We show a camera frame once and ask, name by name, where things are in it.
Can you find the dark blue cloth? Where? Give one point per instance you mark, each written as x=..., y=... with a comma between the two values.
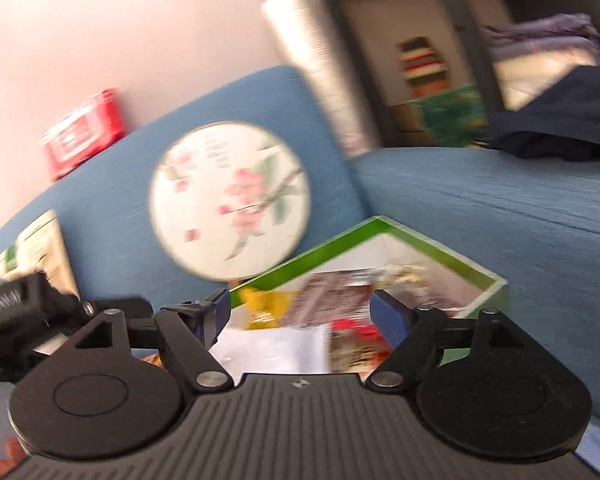
x=555, y=120

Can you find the round floral fan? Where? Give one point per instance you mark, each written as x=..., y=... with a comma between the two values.
x=230, y=200

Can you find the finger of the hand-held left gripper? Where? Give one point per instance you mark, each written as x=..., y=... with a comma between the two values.
x=140, y=312

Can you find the yellow snack packet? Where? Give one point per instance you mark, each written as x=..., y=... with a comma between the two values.
x=267, y=310

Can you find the red snack packet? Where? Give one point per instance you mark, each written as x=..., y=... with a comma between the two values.
x=357, y=347

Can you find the stack of paper cups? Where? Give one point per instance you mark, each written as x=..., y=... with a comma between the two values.
x=320, y=70

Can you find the stack of books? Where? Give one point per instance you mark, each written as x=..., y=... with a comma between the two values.
x=422, y=67

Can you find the brown snack packet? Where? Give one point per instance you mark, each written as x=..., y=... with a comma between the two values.
x=330, y=300

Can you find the purple folded cloth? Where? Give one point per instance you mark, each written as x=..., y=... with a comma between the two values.
x=540, y=35

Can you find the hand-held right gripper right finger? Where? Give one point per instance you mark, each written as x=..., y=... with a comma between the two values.
x=387, y=317

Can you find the green cardboard box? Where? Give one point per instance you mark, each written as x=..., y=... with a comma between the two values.
x=430, y=255

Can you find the green printed box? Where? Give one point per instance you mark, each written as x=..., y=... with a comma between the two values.
x=452, y=115

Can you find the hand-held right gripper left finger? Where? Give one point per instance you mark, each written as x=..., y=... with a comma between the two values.
x=219, y=312

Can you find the blue sofa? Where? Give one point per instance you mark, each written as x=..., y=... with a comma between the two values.
x=480, y=210

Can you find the green beige snack bag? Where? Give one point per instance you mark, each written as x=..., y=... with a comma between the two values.
x=40, y=250

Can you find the wooden shelf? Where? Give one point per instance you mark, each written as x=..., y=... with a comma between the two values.
x=460, y=25

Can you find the red wet wipes pack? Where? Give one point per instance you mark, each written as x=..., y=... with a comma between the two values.
x=82, y=132

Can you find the white snack packet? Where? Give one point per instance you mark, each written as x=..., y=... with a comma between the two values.
x=275, y=352

